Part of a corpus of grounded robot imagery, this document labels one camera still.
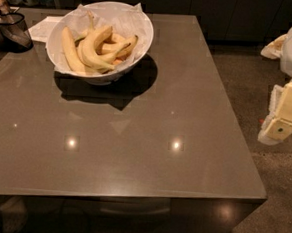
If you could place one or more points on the white paper sheet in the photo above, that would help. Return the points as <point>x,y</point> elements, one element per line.
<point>41,31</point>

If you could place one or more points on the dark mesh basket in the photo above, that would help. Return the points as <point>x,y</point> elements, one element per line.
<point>14,33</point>

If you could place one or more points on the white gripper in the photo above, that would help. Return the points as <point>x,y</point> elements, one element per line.
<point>278,126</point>

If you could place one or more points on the white bowl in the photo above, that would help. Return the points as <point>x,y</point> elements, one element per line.
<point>99,41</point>

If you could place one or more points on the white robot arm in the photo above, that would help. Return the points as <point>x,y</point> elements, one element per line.
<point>286,58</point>

